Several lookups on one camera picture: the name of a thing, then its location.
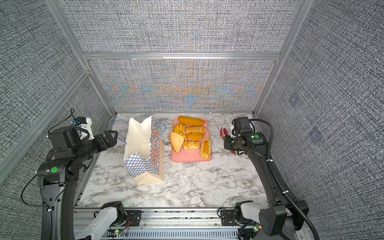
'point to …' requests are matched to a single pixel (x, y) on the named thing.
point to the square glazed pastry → (191, 145)
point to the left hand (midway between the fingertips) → (109, 134)
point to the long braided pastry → (205, 150)
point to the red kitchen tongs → (226, 133)
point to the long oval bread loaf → (190, 121)
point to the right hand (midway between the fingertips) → (228, 142)
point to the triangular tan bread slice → (177, 140)
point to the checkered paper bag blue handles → (144, 151)
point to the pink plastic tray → (190, 155)
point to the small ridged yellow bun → (179, 128)
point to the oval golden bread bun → (195, 136)
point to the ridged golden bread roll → (196, 129)
